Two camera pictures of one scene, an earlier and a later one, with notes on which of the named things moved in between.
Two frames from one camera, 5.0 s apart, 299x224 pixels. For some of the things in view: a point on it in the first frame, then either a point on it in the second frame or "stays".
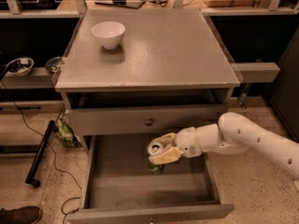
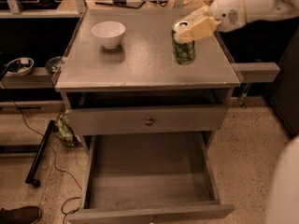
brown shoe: (25, 215) stays
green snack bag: (65, 133) stays
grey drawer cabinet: (128, 77) stays
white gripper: (187, 141) -> (226, 12)
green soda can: (155, 169) -> (184, 51)
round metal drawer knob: (149, 121) stays
